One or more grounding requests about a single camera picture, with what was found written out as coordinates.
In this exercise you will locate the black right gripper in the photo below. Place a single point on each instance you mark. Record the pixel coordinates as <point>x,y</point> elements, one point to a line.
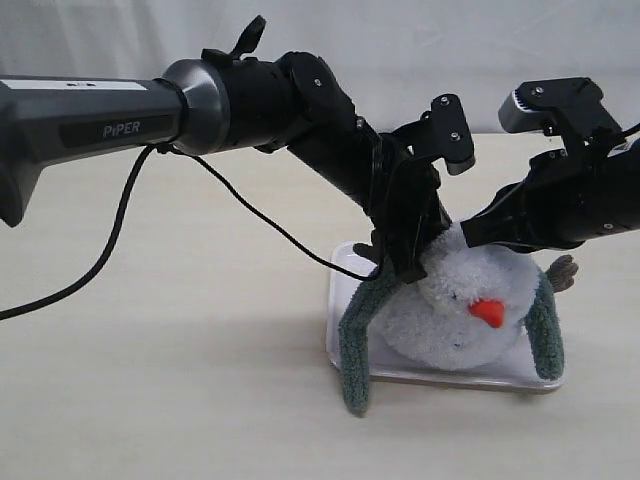
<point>564,214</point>

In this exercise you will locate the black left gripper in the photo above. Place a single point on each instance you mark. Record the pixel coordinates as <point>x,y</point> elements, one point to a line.
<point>409,213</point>

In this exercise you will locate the white plush snowman toy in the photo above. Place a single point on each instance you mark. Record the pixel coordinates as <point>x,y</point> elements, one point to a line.
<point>464,313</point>

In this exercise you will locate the green fuzzy scarf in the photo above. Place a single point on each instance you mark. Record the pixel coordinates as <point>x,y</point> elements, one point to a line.
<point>541,323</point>

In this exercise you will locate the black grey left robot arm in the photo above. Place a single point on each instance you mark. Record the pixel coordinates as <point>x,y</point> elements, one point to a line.
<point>219,102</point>

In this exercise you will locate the white square tray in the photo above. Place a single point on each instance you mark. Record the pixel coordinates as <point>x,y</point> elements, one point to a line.
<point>512,371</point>

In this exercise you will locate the white backdrop curtain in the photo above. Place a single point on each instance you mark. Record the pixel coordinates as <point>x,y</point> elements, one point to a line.
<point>391,57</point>

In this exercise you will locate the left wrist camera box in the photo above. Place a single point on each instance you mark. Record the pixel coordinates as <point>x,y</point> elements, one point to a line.
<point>441,133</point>

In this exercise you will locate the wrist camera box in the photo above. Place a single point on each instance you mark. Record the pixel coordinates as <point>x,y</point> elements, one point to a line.
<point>441,133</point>
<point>571,108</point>

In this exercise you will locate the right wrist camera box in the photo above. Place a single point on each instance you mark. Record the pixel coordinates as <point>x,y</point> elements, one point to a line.
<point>571,108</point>

